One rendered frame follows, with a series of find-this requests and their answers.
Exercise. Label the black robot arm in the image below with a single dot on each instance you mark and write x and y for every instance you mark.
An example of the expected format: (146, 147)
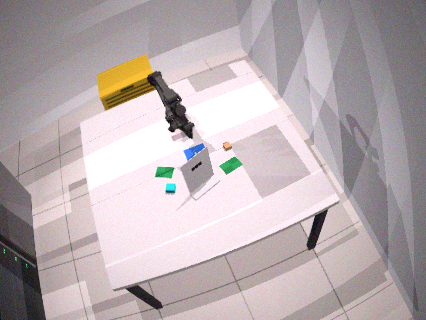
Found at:
(169, 99)

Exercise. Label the small orange block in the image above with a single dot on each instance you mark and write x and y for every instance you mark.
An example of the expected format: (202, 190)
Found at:
(227, 146)

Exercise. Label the cyan block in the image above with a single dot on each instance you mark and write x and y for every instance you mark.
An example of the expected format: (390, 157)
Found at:
(171, 188)

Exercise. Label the blue flat square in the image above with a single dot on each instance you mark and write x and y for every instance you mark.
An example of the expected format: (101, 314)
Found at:
(189, 153)

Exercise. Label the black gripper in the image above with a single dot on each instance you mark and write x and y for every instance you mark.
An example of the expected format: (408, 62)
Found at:
(186, 126)

